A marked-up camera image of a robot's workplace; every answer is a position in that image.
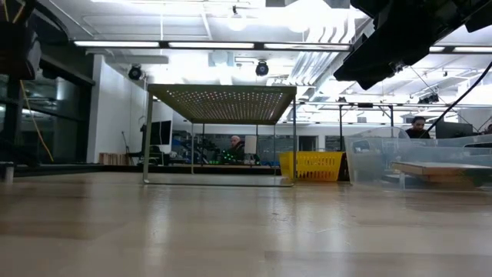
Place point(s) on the black metal stand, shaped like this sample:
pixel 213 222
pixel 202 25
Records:
pixel 365 105

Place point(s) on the green perforated metal shelf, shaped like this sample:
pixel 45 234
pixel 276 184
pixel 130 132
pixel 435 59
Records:
pixel 227 104

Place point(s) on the white sign panel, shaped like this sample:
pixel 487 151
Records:
pixel 250 144

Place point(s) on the yellow plastic basket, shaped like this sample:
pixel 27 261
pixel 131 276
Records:
pixel 311 165

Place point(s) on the clear plastic container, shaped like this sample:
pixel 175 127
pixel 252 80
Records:
pixel 369 161

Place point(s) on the white round ceiling lamp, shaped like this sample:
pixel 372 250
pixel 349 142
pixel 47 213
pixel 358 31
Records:
pixel 236 22

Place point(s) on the person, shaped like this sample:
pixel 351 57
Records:
pixel 417 129
pixel 235 148

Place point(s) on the black ceiling dome camera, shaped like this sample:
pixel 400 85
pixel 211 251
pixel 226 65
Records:
pixel 262 68

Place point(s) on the black computer monitor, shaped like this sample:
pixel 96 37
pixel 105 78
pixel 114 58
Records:
pixel 160 132
pixel 453 130

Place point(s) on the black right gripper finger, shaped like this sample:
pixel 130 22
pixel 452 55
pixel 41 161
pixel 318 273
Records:
pixel 371 84
pixel 365 61

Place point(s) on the black ceiling spotlight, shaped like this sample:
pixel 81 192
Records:
pixel 135 72
pixel 428 99

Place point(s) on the black aluminium table frame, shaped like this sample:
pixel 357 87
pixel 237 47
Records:
pixel 57 168

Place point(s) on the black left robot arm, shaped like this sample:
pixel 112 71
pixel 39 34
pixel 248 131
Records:
pixel 19 50

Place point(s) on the wooden crate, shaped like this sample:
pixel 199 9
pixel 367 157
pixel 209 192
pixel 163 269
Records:
pixel 113 159

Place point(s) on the ceiling strip light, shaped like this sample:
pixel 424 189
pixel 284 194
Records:
pixel 115 43
pixel 437 49
pixel 211 45
pixel 473 49
pixel 303 46

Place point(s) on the small grey cylinder post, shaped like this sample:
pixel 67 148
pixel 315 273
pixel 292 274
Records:
pixel 8 173

